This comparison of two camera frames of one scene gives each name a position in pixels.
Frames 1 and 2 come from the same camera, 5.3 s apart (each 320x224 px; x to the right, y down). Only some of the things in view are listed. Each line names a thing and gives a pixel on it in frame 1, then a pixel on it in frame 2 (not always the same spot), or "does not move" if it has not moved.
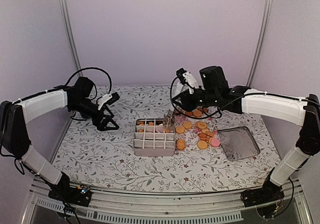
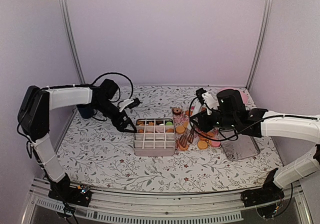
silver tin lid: x=239 y=142 does not move
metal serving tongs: x=169 y=121 to x=189 y=135
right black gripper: x=186 y=105 to x=204 y=125
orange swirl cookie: x=141 y=123 does not move
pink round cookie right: x=215 y=142 does not move
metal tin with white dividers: x=151 y=138 does not move
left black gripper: x=101 y=125 to x=121 y=127
